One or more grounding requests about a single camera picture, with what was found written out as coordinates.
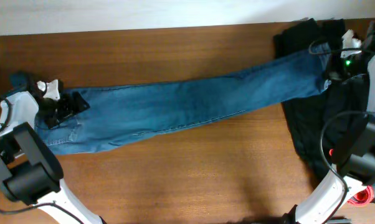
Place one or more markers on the blue denim jeans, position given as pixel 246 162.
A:
pixel 121 115

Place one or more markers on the black folded garment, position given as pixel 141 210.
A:
pixel 306 116

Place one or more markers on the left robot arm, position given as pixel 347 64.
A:
pixel 29 171

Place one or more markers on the red and grey cloth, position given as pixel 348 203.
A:
pixel 362 196

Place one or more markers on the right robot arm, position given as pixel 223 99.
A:
pixel 359 140

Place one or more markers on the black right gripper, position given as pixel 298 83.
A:
pixel 332 72

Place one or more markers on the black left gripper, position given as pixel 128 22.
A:
pixel 64 107

